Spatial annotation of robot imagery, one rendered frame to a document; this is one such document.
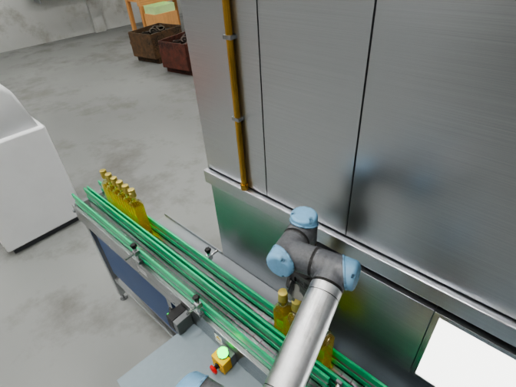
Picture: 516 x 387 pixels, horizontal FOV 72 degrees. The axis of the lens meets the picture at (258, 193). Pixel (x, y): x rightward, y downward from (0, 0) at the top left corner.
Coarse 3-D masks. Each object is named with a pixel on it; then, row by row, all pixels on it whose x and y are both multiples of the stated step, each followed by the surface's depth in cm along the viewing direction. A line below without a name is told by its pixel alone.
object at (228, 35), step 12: (228, 0) 93; (228, 12) 95; (228, 24) 96; (228, 36) 98; (228, 48) 100; (228, 60) 103; (240, 120) 113; (240, 132) 117; (240, 144) 119; (240, 156) 122; (240, 168) 125
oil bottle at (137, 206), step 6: (132, 192) 175; (132, 198) 178; (132, 204) 179; (138, 204) 180; (132, 210) 182; (138, 210) 181; (144, 210) 184; (138, 216) 182; (144, 216) 185; (138, 222) 185; (144, 222) 187; (144, 228) 189; (150, 228) 192
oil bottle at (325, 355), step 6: (330, 336) 116; (324, 342) 115; (330, 342) 117; (324, 348) 116; (330, 348) 119; (324, 354) 118; (330, 354) 123; (318, 360) 123; (324, 360) 120; (330, 360) 126
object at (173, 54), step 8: (184, 32) 694; (160, 40) 651; (168, 40) 666; (176, 40) 663; (184, 40) 646; (160, 48) 652; (168, 48) 642; (176, 48) 632; (184, 48) 621; (168, 56) 652; (176, 56) 642; (184, 56) 631; (168, 64) 664; (176, 64) 653; (184, 64) 642; (176, 72) 676; (184, 72) 664
